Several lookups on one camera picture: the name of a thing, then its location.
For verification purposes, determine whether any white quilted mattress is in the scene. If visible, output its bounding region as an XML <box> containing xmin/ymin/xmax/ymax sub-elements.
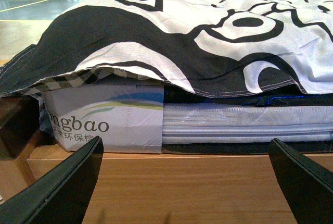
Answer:
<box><xmin>162</xmin><ymin>85</ymin><xmax>332</xmax><ymax>154</ymax></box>

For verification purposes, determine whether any white mattress label card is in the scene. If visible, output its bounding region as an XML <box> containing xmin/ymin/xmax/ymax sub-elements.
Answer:
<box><xmin>43</xmin><ymin>79</ymin><xmax>164</xmax><ymax>153</ymax></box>

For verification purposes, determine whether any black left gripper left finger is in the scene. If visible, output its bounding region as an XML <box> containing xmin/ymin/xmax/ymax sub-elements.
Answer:
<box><xmin>1</xmin><ymin>136</ymin><xmax>104</xmax><ymax>223</ymax></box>

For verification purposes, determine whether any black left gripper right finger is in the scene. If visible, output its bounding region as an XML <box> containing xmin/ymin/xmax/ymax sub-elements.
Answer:
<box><xmin>268</xmin><ymin>139</ymin><xmax>332</xmax><ymax>223</ymax></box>

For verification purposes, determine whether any wooden bed frame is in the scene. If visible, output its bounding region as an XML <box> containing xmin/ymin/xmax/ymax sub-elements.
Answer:
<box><xmin>0</xmin><ymin>96</ymin><xmax>333</xmax><ymax>224</ymax></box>

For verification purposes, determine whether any black and white duvet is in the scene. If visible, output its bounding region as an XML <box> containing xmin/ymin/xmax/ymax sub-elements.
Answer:
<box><xmin>1</xmin><ymin>0</ymin><xmax>332</xmax><ymax>98</ymax></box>

